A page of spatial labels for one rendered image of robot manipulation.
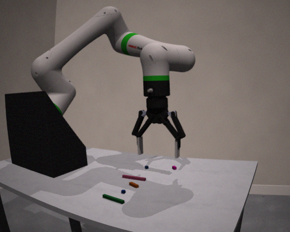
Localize dark green rod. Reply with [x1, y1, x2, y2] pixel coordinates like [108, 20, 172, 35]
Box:
[102, 194, 124, 204]

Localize orange rod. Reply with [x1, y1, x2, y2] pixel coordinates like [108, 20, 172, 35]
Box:
[129, 182, 139, 188]

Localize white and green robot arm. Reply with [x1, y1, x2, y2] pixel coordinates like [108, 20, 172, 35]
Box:
[31, 6, 195, 116]

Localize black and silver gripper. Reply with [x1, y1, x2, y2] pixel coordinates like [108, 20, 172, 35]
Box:
[132, 97, 186, 158]

